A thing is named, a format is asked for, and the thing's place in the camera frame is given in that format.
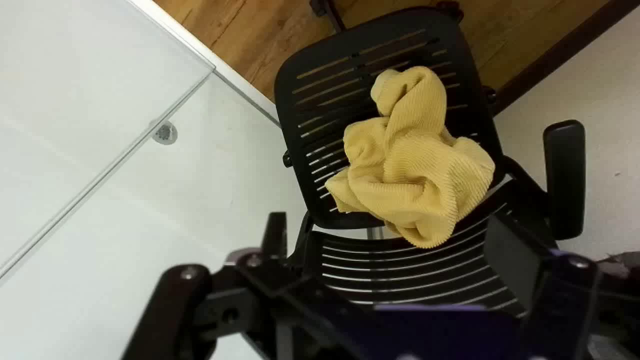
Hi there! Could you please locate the glass shower door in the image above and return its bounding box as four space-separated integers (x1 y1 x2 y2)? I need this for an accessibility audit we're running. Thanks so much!
0 0 302 360

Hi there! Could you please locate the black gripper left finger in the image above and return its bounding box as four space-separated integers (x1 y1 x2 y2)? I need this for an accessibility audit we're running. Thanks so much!
122 265 217 360

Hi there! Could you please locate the round metal door bumper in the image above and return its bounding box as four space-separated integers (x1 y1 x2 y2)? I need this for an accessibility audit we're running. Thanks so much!
153 122 178 147

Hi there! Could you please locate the yellow towel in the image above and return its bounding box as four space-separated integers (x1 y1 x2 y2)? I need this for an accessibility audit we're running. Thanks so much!
324 66 496 249

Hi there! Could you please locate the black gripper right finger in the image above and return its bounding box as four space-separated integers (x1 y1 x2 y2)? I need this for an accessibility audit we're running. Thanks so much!
526 255 601 360

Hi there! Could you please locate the black mesh office chair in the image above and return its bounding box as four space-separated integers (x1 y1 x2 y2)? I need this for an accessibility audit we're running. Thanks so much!
275 6 586 316

